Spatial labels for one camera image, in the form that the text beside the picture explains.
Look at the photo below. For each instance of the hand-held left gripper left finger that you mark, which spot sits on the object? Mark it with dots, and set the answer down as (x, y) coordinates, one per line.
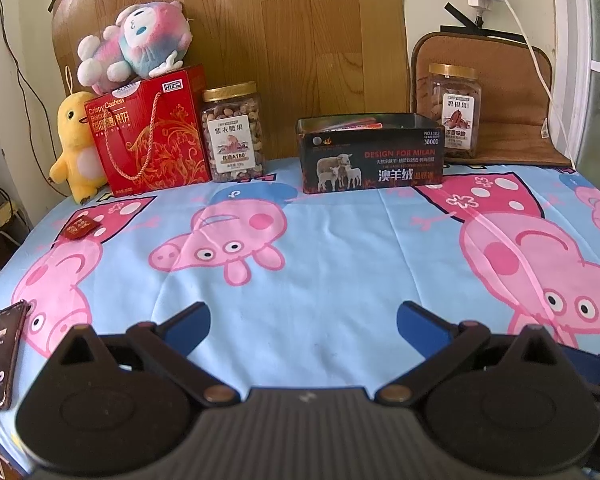
(187, 327)

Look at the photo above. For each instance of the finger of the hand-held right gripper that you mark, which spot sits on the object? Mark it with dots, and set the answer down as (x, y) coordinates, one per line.
(592, 367)

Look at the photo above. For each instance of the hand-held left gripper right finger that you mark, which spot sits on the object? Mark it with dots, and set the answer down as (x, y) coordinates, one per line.
(417, 327)

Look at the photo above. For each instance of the black tin box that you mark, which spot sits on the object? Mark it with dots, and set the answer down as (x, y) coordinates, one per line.
(380, 160)

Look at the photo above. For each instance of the printed cartoon blanket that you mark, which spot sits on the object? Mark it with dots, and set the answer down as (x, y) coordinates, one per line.
(330, 260)

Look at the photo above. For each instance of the small red packet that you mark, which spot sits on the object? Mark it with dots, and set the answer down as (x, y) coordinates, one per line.
(80, 228)

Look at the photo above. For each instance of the black smartphone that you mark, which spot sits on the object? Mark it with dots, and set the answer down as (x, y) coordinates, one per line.
(0, 355)

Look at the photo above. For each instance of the red gift box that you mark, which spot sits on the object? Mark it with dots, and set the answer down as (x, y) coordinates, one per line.
(180, 125)

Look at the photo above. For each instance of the cashew jar with gold lid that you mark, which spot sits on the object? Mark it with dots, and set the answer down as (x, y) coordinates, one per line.
(232, 110)

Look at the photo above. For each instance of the yellow plush chick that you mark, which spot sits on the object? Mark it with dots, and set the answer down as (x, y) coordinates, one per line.
(75, 130)

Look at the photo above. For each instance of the brown seat cushion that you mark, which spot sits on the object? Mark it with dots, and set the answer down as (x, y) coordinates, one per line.
(510, 110)

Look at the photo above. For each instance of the pecan jar with gold lid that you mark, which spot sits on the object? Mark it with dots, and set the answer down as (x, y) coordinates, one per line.
(455, 90)

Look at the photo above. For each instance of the pink plush toy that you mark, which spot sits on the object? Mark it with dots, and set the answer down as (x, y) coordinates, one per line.
(140, 45)

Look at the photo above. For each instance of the wooden board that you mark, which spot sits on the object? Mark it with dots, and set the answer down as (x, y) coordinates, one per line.
(305, 35)

